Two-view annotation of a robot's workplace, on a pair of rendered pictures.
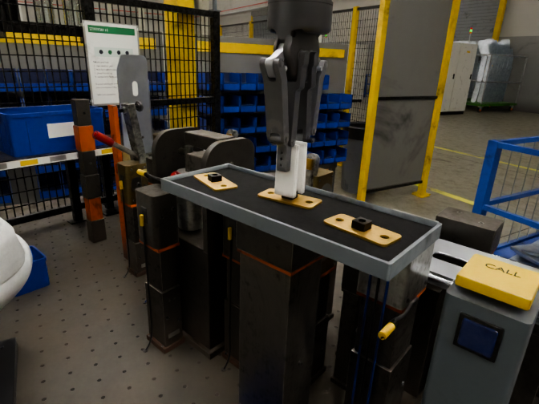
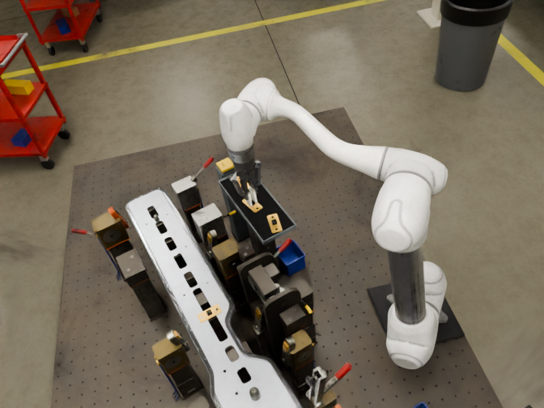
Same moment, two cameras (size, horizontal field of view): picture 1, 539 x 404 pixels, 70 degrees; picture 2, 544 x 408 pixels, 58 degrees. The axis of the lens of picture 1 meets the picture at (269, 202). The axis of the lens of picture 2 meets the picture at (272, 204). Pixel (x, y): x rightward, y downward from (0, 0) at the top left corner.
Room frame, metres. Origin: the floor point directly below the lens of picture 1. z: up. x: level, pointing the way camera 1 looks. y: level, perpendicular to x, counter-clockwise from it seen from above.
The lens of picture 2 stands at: (1.58, 0.58, 2.51)
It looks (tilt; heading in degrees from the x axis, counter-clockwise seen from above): 48 degrees down; 206
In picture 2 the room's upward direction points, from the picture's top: 9 degrees counter-clockwise
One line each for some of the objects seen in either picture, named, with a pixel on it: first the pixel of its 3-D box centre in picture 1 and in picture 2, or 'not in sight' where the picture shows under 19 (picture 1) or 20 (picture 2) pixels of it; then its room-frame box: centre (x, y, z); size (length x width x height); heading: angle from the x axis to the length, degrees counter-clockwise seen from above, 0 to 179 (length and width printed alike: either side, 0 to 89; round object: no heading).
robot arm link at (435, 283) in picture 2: not in sight; (422, 288); (0.52, 0.63, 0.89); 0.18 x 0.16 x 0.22; 177
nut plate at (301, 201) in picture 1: (289, 195); (252, 203); (0.50, -0.03, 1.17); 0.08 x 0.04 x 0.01; 58
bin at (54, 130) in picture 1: (50, 127); not in sight; (1.32, 0.76, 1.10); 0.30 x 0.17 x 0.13; 141
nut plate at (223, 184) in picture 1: (214, 178); (274, 222); (0.56, 0.08, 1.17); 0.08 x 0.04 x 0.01; 33
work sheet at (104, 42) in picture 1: (114, 65); not in sight; (1.63, 0.64, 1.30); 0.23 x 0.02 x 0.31; 139
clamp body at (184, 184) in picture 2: not in sight; (196, 210); (0.37, -0.39, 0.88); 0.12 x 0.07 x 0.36; 139
